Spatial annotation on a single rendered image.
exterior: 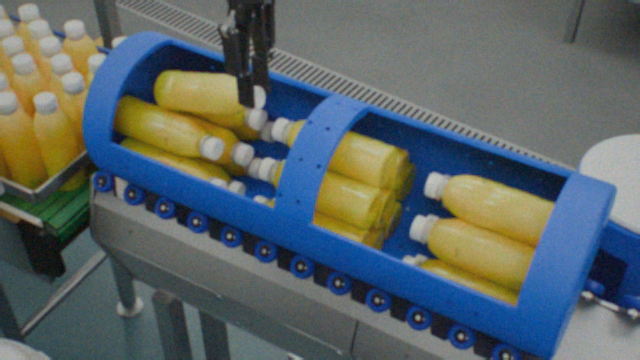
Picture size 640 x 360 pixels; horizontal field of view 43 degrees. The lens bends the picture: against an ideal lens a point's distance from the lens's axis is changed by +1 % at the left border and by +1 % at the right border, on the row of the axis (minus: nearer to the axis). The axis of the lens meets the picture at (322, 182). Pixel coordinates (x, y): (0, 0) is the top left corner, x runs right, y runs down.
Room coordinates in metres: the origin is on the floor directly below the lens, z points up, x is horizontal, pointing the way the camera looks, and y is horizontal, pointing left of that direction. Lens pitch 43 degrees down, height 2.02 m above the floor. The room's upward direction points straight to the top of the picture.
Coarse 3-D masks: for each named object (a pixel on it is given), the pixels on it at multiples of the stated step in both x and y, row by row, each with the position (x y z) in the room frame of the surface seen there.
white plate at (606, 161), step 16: (608, 144) 1.18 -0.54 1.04; (624, 144) 1.18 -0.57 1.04; (592, 160) 1.13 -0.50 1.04; (608, 160) 1.13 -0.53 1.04; (624, 160) 1.13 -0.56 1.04; (592, 176) 1.09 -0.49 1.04; (608, 176) 1.09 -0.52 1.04; (624, 176) 1.09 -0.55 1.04; (624, 192) 1.04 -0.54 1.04; (624, 208) 1.00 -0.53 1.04; (624, 224) 0.97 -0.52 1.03
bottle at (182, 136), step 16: (128, 96) 1.18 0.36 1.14; (128, 112) 1.14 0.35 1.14; (144, 112) 1.14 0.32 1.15; (160, 112) 1.13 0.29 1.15; (128, 128) 1.13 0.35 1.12; (144, 128) 1.11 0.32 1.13; (160, 128) 1.10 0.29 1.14; (176, 128) 1.09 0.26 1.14; (192, 128) 1.09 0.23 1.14; (160, 144) 1.09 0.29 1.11; (176, 144) 1.08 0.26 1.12; (192, 144) 1.07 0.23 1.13
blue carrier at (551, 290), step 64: (128, 64) 1.17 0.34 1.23; (192, 64) 1.33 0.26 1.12; (320, 128) 0.99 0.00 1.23; (384, 128) 1.12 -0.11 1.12; (192, 192) 0.99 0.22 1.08; (256, 192) 1.13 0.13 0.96; (576, 192) 0.84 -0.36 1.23; (320, 256) 0.88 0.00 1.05; (384, 256) 0.82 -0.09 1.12; (576, 256) 0.74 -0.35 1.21; (512, 320) 0.71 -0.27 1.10
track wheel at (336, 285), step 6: (336, 270) 0.91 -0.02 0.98; (330, 276) 0.90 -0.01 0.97; (336, 276) 0.90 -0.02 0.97; (342, 276) 0.90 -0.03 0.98; (348, 276) 0.90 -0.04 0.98; (330, 282) 0.90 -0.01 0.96; (336, 282) 0.89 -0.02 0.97; (342, 282) 0.89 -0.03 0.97; (348, 282) 0.89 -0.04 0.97; (330, 288) 0.89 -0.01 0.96; (336, 288) 0.89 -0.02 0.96; (342, 288) 0.88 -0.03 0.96; (348, 288) 0.88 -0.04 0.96; (336, 294) 0.88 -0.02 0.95; (342, 294) 0.88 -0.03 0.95
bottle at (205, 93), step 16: (160, 80) 1.17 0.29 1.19; (176, 80) 1.15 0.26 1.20; (192, 80) 1.14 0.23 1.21; (208, 80) 1.13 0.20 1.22; (224, 80) 1.11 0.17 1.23; (160, 96) 1.15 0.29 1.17; (176, 96) 1.13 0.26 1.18; (192, 96) 1.12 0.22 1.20; (208, 96) 1.10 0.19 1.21; (224, 96) 1.09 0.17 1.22; (192, 112) 1.13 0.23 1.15; (208, 112) 1.10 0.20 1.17; (224, 112) 1.09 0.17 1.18; (240, 112) 1.09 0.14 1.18
